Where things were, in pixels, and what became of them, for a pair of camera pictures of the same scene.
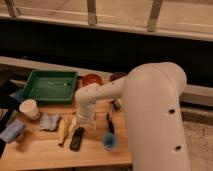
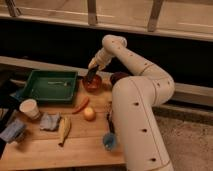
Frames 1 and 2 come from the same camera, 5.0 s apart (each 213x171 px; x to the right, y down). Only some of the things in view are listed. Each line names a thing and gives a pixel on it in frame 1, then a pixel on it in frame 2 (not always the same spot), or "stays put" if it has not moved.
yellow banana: x=63 y=130 stays put
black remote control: x=76 y=138 -> x=92 y=72
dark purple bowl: x=117 y=75 stays put
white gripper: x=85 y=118 -> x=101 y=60
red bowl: x=91 y=78 stays put
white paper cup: x=30 y=109 stays put
